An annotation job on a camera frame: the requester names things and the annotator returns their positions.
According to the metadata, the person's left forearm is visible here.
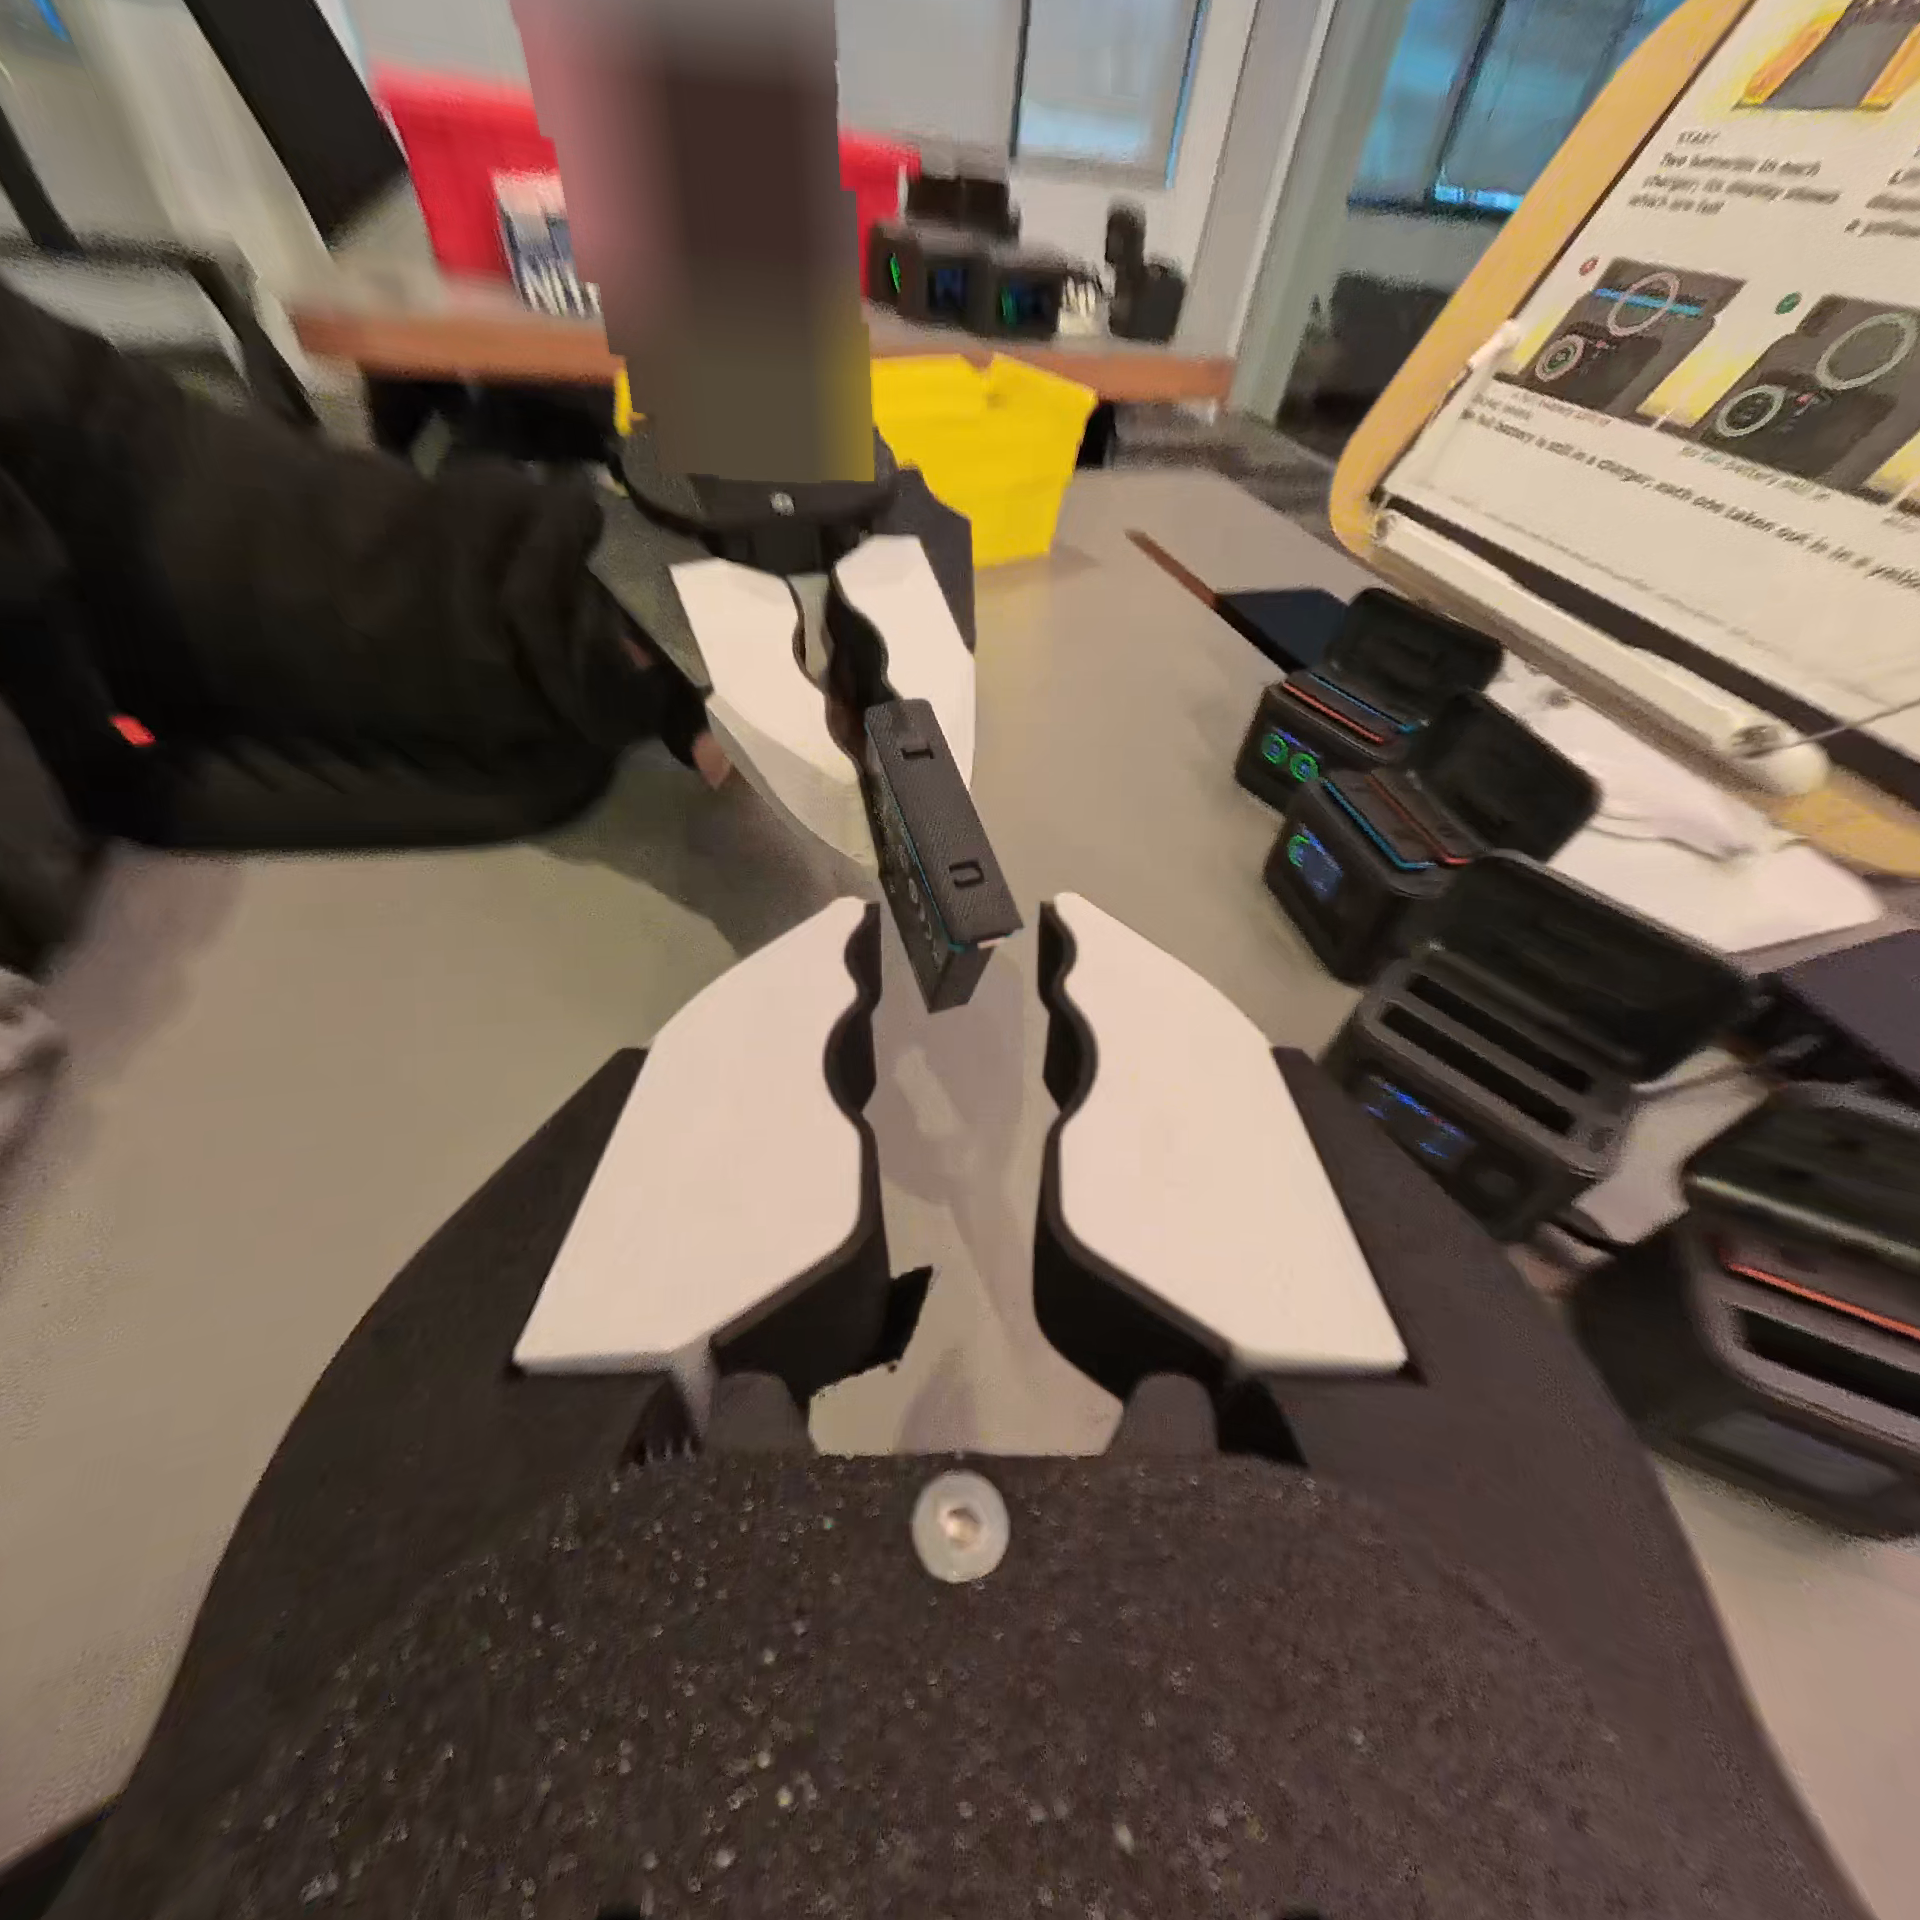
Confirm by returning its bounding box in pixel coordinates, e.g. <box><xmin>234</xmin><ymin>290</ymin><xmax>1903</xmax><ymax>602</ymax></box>
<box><xmin>0</xmin><ymin>285</ymin><xmax>646</xmax><ymax>857</ymax></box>

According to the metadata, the black camera battery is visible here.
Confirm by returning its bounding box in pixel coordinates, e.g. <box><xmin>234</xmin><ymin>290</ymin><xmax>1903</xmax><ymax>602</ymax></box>
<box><xmin>859</xmin><ymin>698</ymin><xmax>1023</xmax><ymax>1018</ymax></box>
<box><xmin>1725</xmin><ymin>1245</ymin><xmax>1920</xmax><ymax>1347</ymax></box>
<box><xmin>1284</xmin><ymin>673</ymin><xmax>1418</xmax><ymax>754</ymax></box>
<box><xmin>1332</xmin><ymin>772</ymin><xmax>1484</xmax><ymax>876</ymax></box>

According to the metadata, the white stand base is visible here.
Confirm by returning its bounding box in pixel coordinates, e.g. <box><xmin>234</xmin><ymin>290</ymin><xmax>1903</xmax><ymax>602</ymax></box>
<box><xmin>1554</xmin><ymin>752</ymin><xmax>1883</xmax><ymax>969</ymax></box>

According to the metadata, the dark desk device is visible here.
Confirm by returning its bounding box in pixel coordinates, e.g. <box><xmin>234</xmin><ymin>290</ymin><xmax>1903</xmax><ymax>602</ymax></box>
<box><xmin>1101</xmin><ymin>201</ymin><xmax>1190</xmax><ymax>340</ymax></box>

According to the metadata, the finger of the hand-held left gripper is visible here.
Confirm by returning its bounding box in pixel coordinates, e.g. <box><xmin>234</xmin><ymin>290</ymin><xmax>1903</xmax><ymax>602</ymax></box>
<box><xmin>667</xmin><ymin>560</ymin><xmax>878</xmax><ymax>873</ymax></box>
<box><xmin>830</xmin><ymin>536</ymin><xmax>981</xmax><ymax>752</ymax></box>

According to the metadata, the yellow plastic bin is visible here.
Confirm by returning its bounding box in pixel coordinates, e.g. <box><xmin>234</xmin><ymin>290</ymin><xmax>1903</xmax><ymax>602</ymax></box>
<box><xmin>614</xmin><ymin>355</ymin><xmax>1099</xmax><ymax>571</ymax></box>

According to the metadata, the red sofa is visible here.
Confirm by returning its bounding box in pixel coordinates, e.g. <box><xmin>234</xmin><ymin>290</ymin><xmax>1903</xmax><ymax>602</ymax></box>
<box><xmin>375</xmin><ymin>67</ymin><xmax>922</xmax><ymax>309</ymax></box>

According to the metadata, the white instruction sheet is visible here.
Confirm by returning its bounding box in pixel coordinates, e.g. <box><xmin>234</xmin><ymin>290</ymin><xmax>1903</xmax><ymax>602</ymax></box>
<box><xmin>1396</xmin><ymin>0</ymin><xmax>1920</xmax><ymax>729</ymax></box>

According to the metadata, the person's left hand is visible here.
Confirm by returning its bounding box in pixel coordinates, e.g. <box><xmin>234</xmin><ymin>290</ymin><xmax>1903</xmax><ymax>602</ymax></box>
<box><xmin>581</xmin><ymin>565</ymin><xmax>741</xmax><ymax>794</ymax></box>

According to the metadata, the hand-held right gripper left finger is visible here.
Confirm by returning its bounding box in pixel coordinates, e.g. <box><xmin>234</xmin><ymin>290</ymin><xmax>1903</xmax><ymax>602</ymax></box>
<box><xmin>516</xmin><ymin>896</ymin><xmax>926</xmax><ymax>1413</ymax></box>

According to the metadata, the wooden sign board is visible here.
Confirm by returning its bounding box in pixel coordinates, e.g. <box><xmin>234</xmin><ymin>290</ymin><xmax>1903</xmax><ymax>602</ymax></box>
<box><xmin>1330</xmin><ymin>0</ymin><xmax>1920</xmax><ymax>881</ymax></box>

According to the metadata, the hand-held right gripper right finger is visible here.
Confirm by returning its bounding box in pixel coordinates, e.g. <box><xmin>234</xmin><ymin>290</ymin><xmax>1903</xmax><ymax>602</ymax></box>
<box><xmin>1031</xmin><ymin>891</ymin><xmax>1413</xmax><ymax>1417</ymax></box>

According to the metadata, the dark flat pad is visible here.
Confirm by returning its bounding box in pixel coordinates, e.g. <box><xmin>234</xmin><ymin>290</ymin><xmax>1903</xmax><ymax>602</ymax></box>
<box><xmin>1223</xmin><ymin>585</ymin><xmax>1357</xmax><ymax>673</ymax></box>

